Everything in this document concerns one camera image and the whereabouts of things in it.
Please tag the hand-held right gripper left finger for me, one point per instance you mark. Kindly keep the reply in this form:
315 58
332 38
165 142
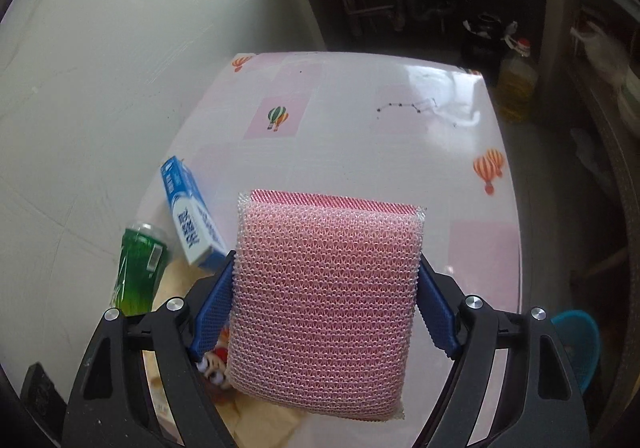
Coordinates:
215 303

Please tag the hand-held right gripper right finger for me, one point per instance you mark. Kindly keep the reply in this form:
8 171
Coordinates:
437 308

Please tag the orange white medicine box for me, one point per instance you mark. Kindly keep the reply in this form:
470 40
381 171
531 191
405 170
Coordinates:
175 283

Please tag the blue white box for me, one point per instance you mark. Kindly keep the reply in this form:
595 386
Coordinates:
192 218

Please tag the pink mesh sponge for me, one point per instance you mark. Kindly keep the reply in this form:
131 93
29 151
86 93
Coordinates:
320 303

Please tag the blue plastic basket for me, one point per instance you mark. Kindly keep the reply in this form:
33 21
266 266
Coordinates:
582 343

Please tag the cartoon print packet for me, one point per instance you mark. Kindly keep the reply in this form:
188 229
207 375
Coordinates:
215 370

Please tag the green plastic bottle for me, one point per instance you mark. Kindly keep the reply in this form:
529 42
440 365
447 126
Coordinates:
137 268

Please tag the pink balloon-print tablecloth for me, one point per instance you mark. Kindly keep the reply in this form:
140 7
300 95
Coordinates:
375 158

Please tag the crumpled white plastic bag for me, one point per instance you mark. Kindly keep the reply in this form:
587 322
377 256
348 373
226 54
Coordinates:
582 143

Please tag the perforated metal shelf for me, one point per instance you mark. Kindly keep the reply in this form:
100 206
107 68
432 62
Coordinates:
620 168

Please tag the cooking oil bottle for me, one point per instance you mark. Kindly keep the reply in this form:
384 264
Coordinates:
515 88

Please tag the black bucket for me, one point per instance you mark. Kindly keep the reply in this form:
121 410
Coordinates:
480 48

